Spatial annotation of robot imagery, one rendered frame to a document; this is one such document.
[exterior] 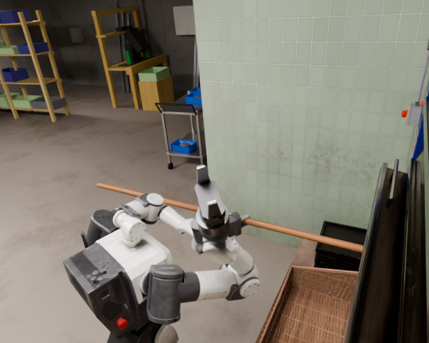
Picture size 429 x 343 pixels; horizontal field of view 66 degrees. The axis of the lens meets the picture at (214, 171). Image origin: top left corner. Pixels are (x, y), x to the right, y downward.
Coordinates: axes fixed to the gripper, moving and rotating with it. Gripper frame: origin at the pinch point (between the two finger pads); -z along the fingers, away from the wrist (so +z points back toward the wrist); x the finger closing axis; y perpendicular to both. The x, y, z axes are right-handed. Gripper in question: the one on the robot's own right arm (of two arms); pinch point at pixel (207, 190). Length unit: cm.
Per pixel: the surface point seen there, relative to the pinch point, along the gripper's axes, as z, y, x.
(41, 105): 354, -253, 570
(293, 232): 67, 34, 14
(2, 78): 311, -315, 632
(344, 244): 63, 50, 1
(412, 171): 44, 81, 14
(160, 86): 356, -6, 540
